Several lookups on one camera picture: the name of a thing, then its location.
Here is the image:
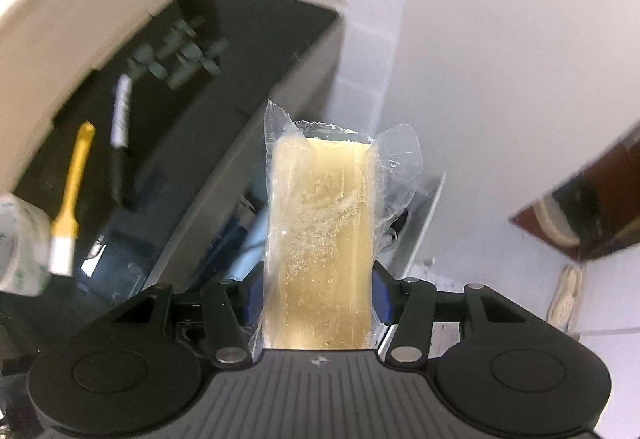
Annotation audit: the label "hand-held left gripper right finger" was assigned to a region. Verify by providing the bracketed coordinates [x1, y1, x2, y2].
[372, 263, 532, 366]

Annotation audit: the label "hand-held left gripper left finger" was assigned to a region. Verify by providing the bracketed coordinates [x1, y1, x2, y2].
[106, 268, 264, 368]

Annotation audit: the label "yellow bar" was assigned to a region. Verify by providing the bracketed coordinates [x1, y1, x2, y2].
[260, 99, 425, 353]

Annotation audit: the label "blue items in lower compartment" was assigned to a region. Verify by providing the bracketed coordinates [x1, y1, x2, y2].
[197, 196, 268, 287]

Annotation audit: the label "beige slipper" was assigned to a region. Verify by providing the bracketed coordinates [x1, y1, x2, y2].
[546, 264, 584, 333]

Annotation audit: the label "black and white marker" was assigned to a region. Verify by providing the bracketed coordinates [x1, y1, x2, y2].
[108, 74, 134, 206]

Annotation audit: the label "brown wooden furniture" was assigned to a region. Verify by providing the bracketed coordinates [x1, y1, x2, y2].
[509, 122, 640, 266]

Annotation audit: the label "clear tape roll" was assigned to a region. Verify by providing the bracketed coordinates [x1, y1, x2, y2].
[0, 192, 54, 296]

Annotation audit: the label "white metal rail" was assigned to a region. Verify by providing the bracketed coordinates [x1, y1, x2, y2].
[387, 172, 447, 282]

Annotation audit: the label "yellow handled brush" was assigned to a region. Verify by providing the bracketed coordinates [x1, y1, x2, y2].
[48, 121, 97, 278]

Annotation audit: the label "pile of green wall plugs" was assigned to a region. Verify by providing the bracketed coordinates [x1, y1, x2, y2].
[127, 16, 231, 90]

